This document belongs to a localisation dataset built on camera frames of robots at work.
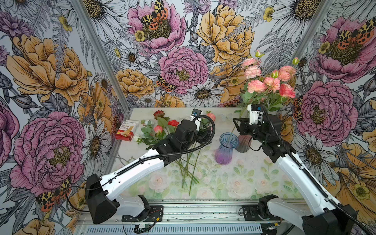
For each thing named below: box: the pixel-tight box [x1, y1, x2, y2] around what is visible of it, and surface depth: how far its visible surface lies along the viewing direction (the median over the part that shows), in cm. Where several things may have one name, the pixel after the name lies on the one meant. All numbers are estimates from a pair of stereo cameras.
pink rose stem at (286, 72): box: [278, 56, 300, 82], surface depth 72 cm
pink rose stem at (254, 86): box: [234, 79, 269, 133], surface depth 66 cm
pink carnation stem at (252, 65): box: [242, 49, 265, 86], surface depth 73 cm
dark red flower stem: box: [152, 110, 170, 127], surface depth 111 cm
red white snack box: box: [115, 119, 140, 142], surface depth 105 cm
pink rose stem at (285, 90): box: [264, 83, 297, 114], surface depth 67 cm
